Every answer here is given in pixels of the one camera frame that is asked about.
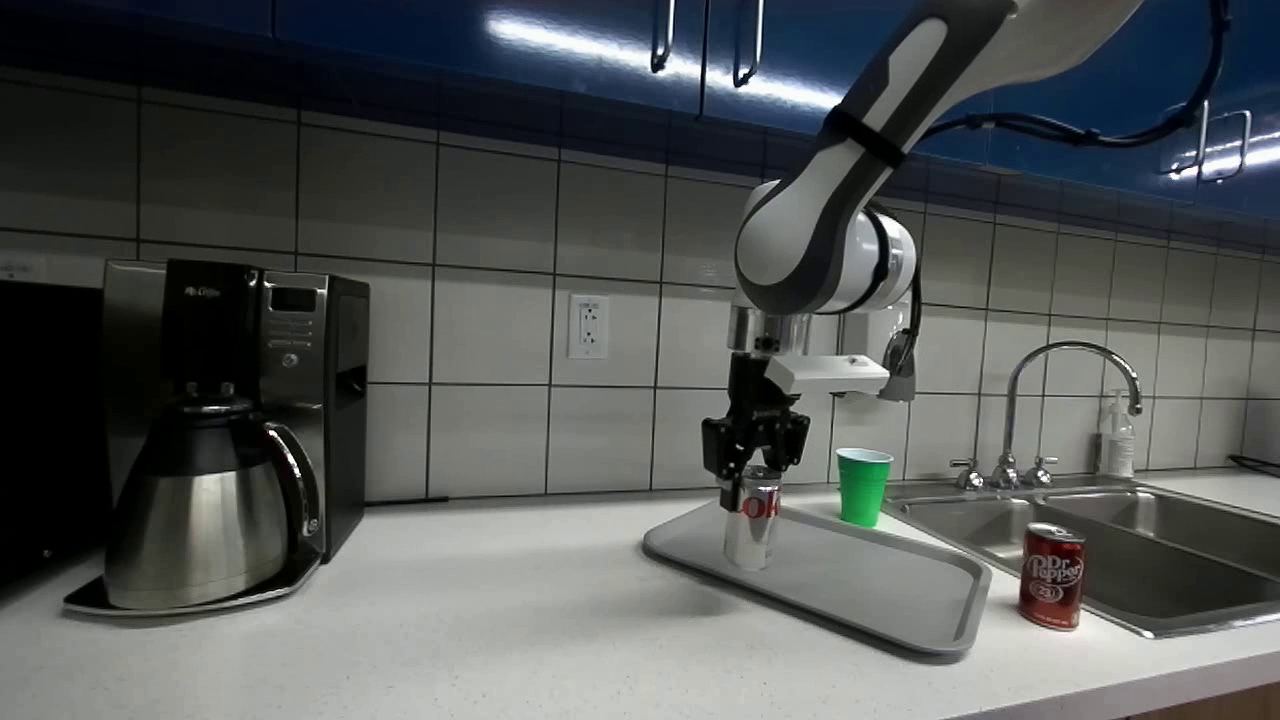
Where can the chrome gooseneck faucet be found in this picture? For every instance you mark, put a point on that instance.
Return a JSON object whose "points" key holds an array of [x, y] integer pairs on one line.
{"points": [[1022, 387]]}

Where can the translucent white soap bottle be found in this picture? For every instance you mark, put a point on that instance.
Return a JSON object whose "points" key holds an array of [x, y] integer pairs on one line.
{"points": [[1116, 444]]}

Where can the red soda can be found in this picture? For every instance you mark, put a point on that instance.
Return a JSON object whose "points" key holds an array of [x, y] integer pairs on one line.
{"points": [[1052, 583]]}

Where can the white wall soap dispenser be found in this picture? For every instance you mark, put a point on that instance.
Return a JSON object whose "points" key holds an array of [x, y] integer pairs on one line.
{"points": [[902, 367]]}

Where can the stainless steel double sink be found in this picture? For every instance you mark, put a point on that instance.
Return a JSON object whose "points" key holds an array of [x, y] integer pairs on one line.
{"points": [[1163, 546]]}

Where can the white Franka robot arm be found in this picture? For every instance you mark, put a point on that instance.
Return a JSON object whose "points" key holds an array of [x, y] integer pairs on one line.
{"points": [[825, 227]]}

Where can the white wall outlet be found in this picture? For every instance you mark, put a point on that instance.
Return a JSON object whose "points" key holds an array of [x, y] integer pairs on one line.
{"points": [[590, 325]]}

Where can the stainless steel carafe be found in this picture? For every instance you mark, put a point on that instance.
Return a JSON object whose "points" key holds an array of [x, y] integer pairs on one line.
{"points": [[201, 526]]}

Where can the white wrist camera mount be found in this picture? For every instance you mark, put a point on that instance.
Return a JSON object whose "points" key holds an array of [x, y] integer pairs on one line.
{"points": [[843, 372]]}

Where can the silver diet soda can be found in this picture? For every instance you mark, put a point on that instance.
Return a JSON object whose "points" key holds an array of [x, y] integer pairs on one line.
{"points": [[750, 540]]}

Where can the blue wall cabinet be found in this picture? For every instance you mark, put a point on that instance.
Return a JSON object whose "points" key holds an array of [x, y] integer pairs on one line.
{"points": [[402, 41]]}

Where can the grey plastic tray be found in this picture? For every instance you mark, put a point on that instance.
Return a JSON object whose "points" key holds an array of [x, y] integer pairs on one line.
{"points": [[865, 584]]}

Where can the black microwave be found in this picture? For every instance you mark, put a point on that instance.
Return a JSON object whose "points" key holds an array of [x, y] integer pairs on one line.
{"points": [[47, 425]]}

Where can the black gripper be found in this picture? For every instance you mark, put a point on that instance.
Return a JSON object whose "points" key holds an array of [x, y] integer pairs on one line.
{"points": [[756, 435]]}

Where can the black coffee maker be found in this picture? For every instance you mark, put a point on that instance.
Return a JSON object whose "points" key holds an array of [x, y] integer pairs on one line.
{"points": [[314, 403]]}

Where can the green plastic cup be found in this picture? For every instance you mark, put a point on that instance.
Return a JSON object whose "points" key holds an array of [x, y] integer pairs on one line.
{"points": [[865, 488]]}

